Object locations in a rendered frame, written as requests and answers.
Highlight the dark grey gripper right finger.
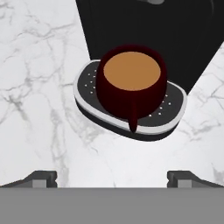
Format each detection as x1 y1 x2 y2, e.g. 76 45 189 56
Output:
166 170 224 189

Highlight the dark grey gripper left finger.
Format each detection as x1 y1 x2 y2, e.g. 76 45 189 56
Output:
0 170 59 189

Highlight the dark red coffee mug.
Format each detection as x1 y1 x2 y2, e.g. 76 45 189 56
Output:
95 44 169 134

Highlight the black coffee machine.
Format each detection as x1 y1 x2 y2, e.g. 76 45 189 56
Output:
73 0 224 143

